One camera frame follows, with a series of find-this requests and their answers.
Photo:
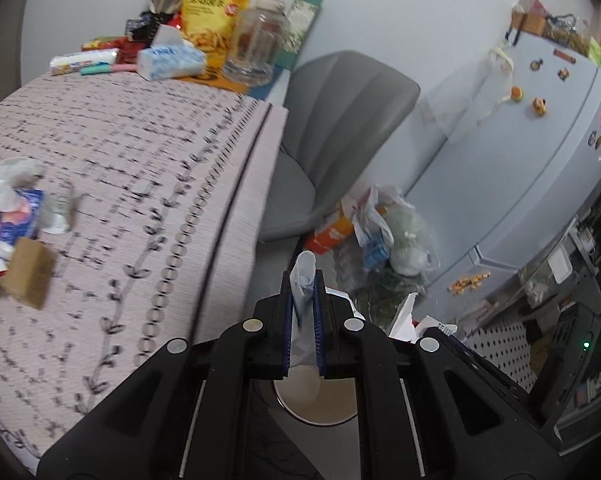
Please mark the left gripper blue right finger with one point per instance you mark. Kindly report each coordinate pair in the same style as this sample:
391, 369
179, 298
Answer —
319, 320

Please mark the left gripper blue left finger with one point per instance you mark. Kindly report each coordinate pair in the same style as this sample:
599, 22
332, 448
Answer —
287, 310

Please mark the white tissue front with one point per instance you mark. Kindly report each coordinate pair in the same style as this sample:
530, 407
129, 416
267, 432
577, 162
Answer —
302, 281

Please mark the small brown cardboard box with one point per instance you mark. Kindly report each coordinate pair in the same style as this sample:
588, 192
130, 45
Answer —
29, 273

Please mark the blue pink wrapper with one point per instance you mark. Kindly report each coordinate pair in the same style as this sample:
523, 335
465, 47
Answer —
24, 220

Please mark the crushed clear plastic bottle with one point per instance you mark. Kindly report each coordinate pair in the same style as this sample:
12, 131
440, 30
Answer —
58, 209

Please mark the white round trash bin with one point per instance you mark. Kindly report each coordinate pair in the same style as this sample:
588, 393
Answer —
314, 400

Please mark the green vegetables plastic bag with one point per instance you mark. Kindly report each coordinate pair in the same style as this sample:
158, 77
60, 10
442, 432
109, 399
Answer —
381, 296

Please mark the orange paper bag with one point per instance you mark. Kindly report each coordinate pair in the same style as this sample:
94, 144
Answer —
337, 226

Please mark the crumpled paper on floor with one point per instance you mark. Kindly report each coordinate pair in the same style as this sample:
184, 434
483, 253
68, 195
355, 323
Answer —
405, 328

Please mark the white plastic grocery bag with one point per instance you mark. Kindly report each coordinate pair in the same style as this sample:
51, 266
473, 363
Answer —
384, 213

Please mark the orange figure magnets cluster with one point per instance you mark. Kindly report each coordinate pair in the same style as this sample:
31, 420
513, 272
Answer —
468, 284

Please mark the patterned pink tablecloth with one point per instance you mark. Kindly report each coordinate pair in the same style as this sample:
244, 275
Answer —
169, 181

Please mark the grey upholstered chair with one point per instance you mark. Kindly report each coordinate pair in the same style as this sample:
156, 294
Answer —
341, 109

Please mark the mesh bag on fridge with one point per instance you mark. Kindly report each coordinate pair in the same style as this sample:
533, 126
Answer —
467, 97

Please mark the light blue refrigerator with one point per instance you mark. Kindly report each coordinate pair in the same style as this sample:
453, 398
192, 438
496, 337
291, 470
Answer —
499, 196

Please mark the clear plastic jar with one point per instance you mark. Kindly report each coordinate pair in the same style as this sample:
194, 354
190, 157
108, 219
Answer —
257, 36

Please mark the blue tissue pack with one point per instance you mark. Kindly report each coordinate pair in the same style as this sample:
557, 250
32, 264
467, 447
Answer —
170, 56

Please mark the burger fridge magnet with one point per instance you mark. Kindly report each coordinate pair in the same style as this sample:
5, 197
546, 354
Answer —
516, 94

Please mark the yellow duck fridge magnet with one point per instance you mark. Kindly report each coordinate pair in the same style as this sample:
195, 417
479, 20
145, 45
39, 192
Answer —
539, 106

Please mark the pink marker pen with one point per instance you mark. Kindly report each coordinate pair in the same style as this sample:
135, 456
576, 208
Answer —
119, 68

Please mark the teal marker pen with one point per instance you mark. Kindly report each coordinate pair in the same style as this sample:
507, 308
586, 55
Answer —
96, 69

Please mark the green tall gift box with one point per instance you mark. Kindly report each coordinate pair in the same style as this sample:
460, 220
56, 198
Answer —
300, 17

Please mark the red snack packet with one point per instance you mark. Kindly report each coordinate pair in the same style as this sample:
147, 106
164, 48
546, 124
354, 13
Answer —
105, 43

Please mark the yellow snack bag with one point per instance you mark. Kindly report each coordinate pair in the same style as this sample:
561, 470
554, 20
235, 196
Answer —
209, 24

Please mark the white roll package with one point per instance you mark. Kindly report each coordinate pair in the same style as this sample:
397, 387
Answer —
74, 62

